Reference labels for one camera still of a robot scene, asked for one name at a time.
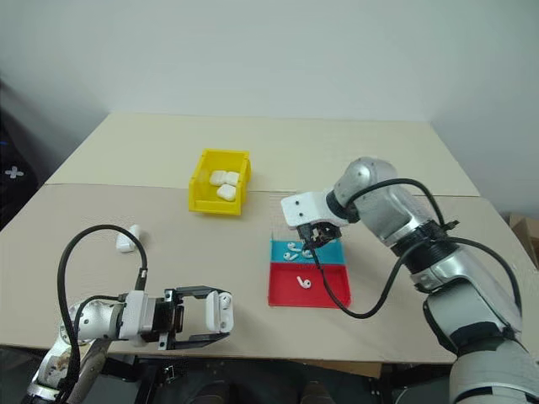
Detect black bag with white cross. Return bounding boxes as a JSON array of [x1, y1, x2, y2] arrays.
[[0, 79, 40, 231]]

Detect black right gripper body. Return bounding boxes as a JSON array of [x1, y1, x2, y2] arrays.
[[296, 220, 342, 244]]

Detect yellow plastic bin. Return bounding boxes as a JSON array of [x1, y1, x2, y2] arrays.
[[187, 148, 253, 218]]

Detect blue plastic tray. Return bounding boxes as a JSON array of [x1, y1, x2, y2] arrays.
[[269, 238, 348, 266]]

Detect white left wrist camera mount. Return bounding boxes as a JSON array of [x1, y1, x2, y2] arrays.
[[118, 290, 150, 347]]

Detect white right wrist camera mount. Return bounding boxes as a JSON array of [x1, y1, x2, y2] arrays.
[[280, 191, 351, 231]]

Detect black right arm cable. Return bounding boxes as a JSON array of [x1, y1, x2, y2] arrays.
[[300, 178, 524, 321]]

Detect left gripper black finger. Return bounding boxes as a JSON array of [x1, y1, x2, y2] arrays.
[[175, 330, 232, 352], [178, 284, 231, 301]]

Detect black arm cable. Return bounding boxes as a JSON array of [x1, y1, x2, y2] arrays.
[[56, 224, 149, 404], [300, 178, 524, 321]]

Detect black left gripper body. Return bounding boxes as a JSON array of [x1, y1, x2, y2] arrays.
[[144, 287, 187, 352]]

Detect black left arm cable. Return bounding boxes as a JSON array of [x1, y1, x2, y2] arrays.
[[56, 224, 149, 404]]

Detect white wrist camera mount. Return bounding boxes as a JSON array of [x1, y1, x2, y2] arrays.
[[118, 290, 150, 347], [280, 191, 351, 231]]

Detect brown cardboard box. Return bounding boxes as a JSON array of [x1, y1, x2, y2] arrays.
[[506, 213, 539, 271]]

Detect red plastic tray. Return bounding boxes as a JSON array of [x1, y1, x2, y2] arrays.
[[267, 262, 352, 309]]

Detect black frame under table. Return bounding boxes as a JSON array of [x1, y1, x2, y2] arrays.
[[100, 352, 456, 404]]

